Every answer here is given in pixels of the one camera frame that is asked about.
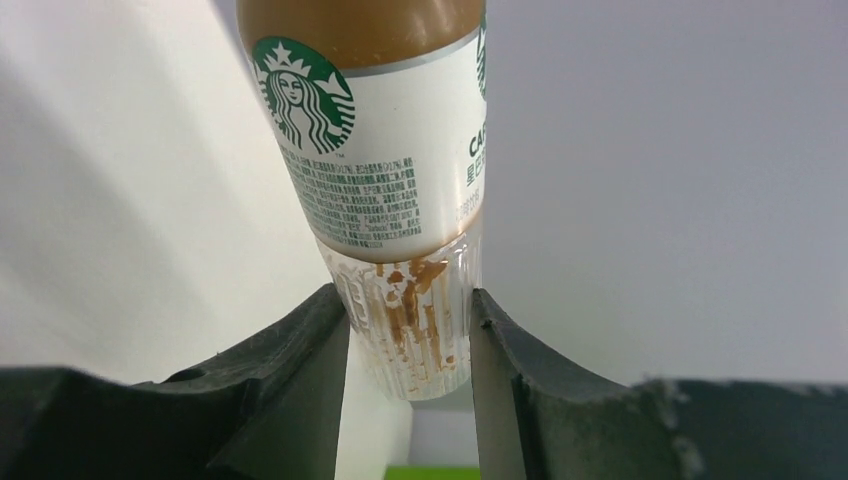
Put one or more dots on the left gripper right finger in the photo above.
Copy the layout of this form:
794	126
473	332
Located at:
539	415

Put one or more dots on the green cap brown bottle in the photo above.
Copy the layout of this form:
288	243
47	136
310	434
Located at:
379	110

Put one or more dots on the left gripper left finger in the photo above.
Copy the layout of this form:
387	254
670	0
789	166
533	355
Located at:
267	408

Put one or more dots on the green plastic bin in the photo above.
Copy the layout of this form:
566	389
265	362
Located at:
432	473

